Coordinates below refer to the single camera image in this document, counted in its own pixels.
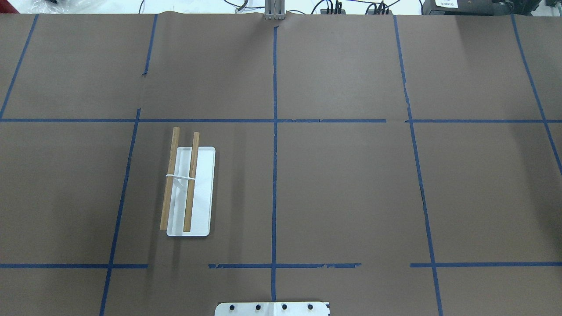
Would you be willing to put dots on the black power strip right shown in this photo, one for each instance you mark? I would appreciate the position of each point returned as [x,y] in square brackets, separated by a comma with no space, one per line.
[379,8]

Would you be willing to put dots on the black box with label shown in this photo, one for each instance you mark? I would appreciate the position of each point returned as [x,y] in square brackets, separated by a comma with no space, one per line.
[479,7]

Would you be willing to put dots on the white rack base tray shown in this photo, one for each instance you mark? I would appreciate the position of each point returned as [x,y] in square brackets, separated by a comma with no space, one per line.
[203,198]

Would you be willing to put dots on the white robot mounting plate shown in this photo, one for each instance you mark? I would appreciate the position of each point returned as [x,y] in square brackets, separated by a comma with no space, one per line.
[273,309]

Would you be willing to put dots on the left wooden rack rod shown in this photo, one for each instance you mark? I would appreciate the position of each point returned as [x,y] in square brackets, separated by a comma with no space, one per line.
[175,137]

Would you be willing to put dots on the grey metal post bracket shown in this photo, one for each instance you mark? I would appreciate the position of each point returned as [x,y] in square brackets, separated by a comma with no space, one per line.
[274,10]

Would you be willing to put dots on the clear plastic bag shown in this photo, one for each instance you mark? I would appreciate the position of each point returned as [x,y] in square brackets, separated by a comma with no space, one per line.
[64,6]

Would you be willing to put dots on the white metal rack crossbar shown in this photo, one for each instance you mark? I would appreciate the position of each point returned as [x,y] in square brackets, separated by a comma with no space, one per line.
[180,177]

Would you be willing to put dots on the right wooden rack rod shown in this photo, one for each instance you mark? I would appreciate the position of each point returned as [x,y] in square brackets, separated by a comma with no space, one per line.
[191,183]

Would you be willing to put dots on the black power strip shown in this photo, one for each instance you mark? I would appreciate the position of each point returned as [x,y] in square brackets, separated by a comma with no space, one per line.
[379,8]
[333,7]

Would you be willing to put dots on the wooden rack rod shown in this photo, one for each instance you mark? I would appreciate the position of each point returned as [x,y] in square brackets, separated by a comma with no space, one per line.
[191,183]
[175,137]

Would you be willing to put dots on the black power strip left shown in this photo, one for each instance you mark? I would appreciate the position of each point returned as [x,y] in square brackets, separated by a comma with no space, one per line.
[333,7]

